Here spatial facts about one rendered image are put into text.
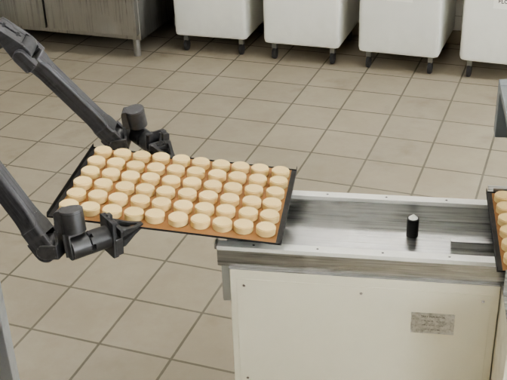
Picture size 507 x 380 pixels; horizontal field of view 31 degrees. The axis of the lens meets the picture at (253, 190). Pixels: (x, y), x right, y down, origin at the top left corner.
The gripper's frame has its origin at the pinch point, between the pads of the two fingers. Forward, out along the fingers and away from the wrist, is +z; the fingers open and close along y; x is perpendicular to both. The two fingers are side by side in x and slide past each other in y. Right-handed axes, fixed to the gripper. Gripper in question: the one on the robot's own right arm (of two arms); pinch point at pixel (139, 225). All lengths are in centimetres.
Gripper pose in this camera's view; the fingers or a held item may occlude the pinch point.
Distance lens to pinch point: 229.0
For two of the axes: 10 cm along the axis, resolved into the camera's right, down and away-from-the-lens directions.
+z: 8.0, -2.8, 5.3
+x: -6.0, -4.1, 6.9
